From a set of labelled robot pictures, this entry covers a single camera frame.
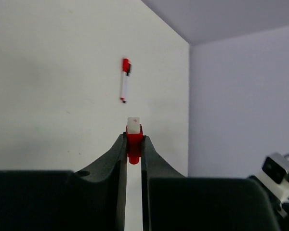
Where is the white marker red tip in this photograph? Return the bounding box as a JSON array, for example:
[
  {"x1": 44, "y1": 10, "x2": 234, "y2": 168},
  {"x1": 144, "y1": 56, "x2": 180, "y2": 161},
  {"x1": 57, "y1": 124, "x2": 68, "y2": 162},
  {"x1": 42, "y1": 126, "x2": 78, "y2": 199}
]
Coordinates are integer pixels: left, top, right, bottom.
[{"x1": 120, "y1": 58, "x2": 131, "y2": 103}]

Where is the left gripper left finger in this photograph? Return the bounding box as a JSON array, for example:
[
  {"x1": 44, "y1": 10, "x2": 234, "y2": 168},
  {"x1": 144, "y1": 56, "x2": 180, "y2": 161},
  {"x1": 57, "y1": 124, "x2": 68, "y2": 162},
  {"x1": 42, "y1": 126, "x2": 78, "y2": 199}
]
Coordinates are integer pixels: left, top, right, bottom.
[{"x1": 0, "y1": 134, "x2": 127, "y2": 231}]

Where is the red pen cap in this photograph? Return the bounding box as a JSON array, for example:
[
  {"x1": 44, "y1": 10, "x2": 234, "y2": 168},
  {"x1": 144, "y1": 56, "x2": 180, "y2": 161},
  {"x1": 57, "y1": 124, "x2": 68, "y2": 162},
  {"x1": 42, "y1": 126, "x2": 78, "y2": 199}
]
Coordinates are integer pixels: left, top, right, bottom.
[{"x1": 126, "y1": 117, "x2": 144, "y2": 165}]

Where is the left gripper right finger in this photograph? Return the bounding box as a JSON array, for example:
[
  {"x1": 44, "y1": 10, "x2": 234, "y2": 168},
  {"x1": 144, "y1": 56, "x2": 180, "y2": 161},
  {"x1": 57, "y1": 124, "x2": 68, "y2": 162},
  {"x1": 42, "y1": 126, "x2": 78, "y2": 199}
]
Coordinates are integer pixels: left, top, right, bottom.
[{"x1": 141, "y1": 137, "x2": 280, "y2": 231}]

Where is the white marker black tip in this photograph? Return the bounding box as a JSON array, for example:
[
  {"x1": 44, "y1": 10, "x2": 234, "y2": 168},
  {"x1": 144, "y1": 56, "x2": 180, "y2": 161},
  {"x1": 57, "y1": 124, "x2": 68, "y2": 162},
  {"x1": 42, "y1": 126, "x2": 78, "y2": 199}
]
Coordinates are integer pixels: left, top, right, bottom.
[{"x1": 120, "y1": 63, "x2": 132, "y2": 103}]

